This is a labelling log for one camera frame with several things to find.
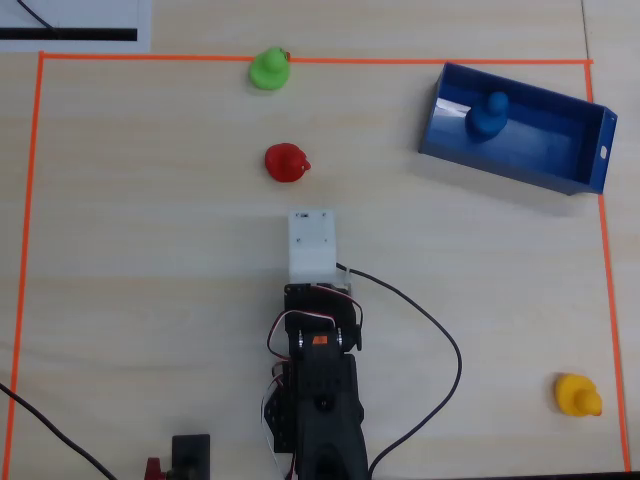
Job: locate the blue rubber duck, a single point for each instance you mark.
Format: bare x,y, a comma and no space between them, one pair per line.
485,117

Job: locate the red clamp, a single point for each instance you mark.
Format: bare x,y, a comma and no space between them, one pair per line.
152,470

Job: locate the orange tape strip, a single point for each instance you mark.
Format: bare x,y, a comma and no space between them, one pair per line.
400,61
27,200
607,260

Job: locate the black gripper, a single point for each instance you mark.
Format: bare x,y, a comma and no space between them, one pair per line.
301,295

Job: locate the red rubber duck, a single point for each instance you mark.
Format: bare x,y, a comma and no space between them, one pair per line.
285,162

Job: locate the black camera stand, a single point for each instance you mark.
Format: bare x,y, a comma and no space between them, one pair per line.
190,455

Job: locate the yellow rubber duck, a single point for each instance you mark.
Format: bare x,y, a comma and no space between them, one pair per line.
575,395

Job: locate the blue rectangular plastic box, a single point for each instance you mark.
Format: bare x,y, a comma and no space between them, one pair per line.
550,150

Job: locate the green rubber duck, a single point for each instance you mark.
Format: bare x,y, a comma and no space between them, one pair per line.
269,70

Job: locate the white paper with black bar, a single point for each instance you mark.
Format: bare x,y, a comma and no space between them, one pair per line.
75,20

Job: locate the white gripper camera box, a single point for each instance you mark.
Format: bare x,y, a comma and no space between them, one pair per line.
310,245

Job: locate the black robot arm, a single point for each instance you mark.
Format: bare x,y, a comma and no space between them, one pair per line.
325,390

